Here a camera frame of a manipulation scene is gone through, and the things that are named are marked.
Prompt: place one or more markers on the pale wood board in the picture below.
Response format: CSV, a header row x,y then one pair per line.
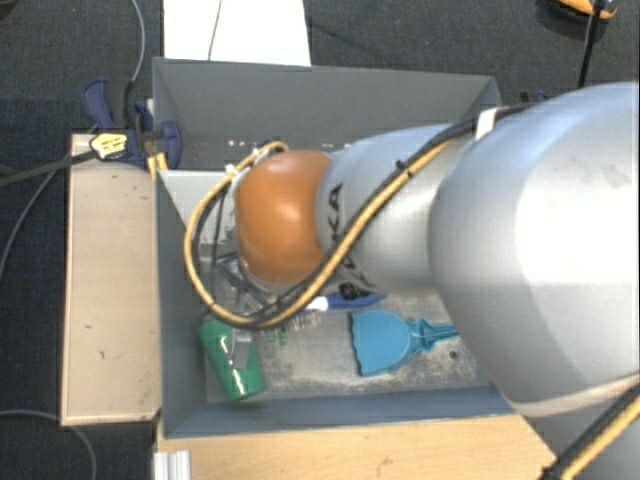
x,y
112,288

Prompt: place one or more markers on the grey metal bin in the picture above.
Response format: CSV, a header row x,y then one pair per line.
x,y
280,103

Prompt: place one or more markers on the blue plastic scoop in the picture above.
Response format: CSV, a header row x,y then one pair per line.
x,y
382,343

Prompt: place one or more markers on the blue and white marker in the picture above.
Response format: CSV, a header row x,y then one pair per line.
x,y
356,301

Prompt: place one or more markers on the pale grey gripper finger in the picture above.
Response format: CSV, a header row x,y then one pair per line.
x,y
242,354
223,347

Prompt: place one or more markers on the green plastic cup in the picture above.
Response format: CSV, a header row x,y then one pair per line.
x,y
246,383

